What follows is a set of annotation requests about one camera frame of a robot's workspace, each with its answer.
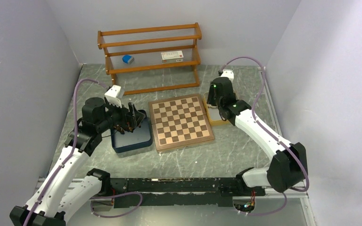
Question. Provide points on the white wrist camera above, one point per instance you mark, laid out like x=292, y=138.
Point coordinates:
x=114, y=94
x=227, y=74

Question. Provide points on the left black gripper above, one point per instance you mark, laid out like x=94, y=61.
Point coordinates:
x=134, y=117

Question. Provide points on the blue eraser block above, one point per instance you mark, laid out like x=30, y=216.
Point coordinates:
x=128, y=59

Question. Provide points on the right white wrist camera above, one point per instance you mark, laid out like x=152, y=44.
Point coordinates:
x=227, y=74

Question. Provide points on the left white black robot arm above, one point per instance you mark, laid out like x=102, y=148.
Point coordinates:
x=52, y=204

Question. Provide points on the white red card box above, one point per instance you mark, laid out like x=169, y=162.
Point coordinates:
x=172, y=57

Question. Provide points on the aluminium frame rail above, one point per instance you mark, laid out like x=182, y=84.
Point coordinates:
x=300, y=189

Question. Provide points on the wooden two-tier shelf rack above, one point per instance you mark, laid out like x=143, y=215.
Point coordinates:
x=146, y=46

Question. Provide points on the wooden chess board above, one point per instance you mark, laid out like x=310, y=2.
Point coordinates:
x=179, y=122

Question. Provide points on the blue metal tin tray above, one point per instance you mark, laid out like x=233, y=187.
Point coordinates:
x=141, y=137

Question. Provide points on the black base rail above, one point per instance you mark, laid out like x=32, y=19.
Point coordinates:
x=181, y=191

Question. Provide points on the dark chess pieces pile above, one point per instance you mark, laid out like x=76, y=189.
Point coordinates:
x=122, y=128

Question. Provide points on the gold metal tin tray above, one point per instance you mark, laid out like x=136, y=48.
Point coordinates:
x=213, y=113

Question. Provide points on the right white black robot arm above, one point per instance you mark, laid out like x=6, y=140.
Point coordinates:
x=288, y=161

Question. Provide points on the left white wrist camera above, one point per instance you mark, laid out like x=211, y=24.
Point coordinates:
x=114, y=94

